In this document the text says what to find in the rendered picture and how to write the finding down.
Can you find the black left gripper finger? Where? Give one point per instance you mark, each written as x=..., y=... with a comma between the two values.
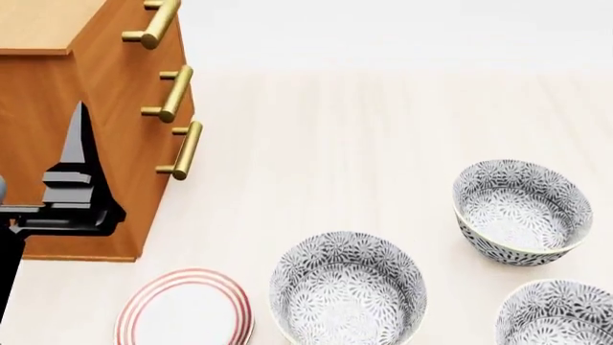
x=74, y=143
x=98, y=179

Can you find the wooden drawer cabinet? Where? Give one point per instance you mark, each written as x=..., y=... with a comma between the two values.
x=52, y=90

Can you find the black white floral patterned bowl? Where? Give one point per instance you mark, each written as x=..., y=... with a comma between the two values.
x=347, y=287
x=522, y=212
x=560, y=320

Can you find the white plate with red rings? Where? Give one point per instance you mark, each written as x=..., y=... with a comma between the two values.
x=187, y=312

